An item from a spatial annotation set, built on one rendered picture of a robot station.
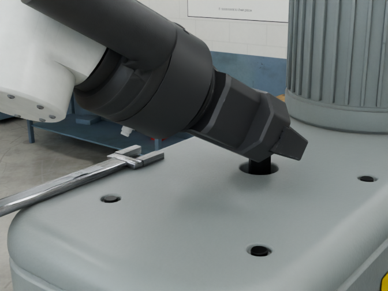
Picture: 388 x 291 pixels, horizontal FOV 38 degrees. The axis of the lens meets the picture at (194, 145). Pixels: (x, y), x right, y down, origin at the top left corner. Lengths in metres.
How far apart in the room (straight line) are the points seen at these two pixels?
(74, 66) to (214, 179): 0.19
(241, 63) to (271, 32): 0.47
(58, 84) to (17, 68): 0.03
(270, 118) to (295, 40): 0.26
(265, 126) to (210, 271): 0.14
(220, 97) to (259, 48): 5.08
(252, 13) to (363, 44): 4.89
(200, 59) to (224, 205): 0.12
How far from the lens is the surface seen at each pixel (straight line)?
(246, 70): 5.61
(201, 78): 0.41
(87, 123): 6.81
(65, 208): 0.46
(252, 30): 5.53
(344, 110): 0.65
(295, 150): 0.51
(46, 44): 0.36
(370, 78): 0.64
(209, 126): 0.43
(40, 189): 0.48
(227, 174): 0.52
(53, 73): 0.36
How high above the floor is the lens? 2.08
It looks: 18 degrees down
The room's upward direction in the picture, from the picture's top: 1 degrees counter-clockwise
